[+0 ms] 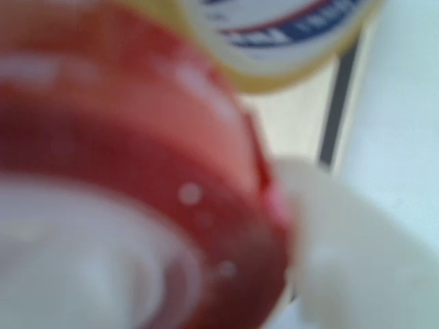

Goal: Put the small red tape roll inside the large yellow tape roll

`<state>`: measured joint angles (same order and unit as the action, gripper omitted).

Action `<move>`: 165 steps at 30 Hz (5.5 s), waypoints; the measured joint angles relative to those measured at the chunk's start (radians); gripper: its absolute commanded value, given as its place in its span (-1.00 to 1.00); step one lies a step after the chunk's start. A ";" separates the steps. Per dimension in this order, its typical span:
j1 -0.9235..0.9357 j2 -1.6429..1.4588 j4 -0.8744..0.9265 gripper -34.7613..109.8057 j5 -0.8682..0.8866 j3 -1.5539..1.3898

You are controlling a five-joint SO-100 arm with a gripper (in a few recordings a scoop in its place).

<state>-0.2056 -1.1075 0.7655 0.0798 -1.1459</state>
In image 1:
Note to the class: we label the large yellow tape roll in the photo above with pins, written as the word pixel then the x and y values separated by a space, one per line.
pixel 267 51

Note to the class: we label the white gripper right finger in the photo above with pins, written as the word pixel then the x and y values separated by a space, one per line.
pixel 350 267

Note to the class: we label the small red tape roll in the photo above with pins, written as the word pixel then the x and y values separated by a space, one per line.
pixel 137 137

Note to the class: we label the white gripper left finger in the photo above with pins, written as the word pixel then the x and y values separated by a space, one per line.
pixel 68 260

